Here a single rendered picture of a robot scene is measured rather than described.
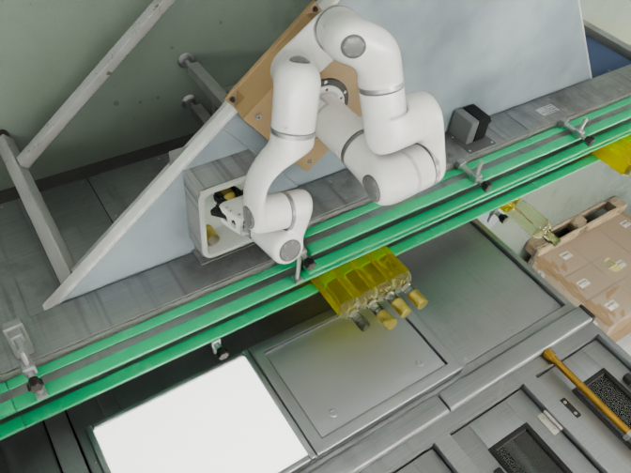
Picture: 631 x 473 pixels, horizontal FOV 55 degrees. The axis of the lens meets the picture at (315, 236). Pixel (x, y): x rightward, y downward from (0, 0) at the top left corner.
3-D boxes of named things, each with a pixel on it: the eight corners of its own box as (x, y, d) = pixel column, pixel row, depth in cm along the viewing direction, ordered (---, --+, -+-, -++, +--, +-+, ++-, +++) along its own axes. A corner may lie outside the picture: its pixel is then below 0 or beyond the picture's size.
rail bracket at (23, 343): (7, 340, 136) (38, 420, 123) (-15, 294, 123) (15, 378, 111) (30, 331, 138) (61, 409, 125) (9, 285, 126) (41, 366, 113)
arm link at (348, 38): (393, 72, 117) (385, -5, 109) (414, 93, 105) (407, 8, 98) (325, 87, 116) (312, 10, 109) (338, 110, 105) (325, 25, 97)
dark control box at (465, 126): (446, 130, 187) (465, 145, 182) (453, 109, 181) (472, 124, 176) (466, 123, 190) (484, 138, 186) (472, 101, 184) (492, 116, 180)
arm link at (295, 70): (360, 139, 111) (344, 113, 124) (379, 19, 100) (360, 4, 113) (272, 134, 108) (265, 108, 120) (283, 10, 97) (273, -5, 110)
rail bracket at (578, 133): (554, 125, 197) (586, 147, 190) (562, 106, 192) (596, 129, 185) (561, 122, 199) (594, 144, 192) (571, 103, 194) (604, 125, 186)
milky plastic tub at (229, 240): (189, 238, 152) (204, 262, 147) (182, 171, 136) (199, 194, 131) (249, 216, 160) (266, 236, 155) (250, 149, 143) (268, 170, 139)
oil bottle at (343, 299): (300, 269, 167) (345, 325, 155) (301, 256, 163) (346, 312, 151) (317, 262, 169) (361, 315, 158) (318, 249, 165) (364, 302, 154)
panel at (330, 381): (86, 433, 142) (142, 568, 124) (84, 427, 140) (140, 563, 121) (384, 286, 181) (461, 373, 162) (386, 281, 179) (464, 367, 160)
